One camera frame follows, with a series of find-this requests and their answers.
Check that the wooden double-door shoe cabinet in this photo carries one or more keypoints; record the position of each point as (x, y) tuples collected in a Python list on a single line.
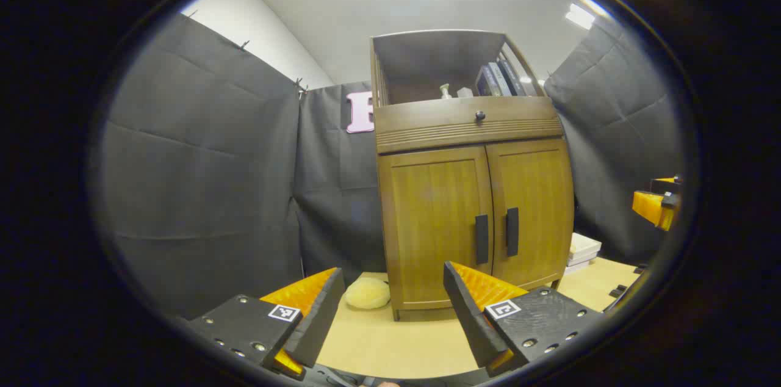
[(427, 57)]

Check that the small black clamp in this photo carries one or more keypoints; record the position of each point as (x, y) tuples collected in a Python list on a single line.
[(617, 291)]

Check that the black backdrop cloth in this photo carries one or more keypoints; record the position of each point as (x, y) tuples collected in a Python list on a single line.
[(201, 161)]

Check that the small white jar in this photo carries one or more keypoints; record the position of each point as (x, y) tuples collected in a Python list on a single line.
[(465, 93)]

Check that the wooden cabinet drawer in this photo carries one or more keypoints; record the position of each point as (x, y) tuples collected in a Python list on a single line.
[(439, 124)]

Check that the grey spine book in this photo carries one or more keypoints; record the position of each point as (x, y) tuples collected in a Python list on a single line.
[(500, 79)]

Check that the white flat book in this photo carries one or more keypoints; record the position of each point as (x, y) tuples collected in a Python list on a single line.
[(575, 268)]

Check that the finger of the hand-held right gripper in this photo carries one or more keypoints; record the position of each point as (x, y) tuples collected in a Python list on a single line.
[(653, 207), (666, 184)]

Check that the small pale bottle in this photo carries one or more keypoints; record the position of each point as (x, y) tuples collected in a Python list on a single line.
[(445, 91)]

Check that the wooden shoe cabinet door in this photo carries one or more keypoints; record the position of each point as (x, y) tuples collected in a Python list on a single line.
[(433, 222), (537, 204)]

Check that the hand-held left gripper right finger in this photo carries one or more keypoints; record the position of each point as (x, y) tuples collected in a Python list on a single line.
[(470, 320)]

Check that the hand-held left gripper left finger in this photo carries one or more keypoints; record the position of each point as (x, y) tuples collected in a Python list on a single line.
[(317, 326)]

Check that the small ceiling light panel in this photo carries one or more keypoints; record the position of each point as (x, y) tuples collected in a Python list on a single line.
[(579, 16)]

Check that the yellow plush ball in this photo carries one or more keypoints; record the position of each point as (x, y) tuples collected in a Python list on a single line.
[(367, 293)]

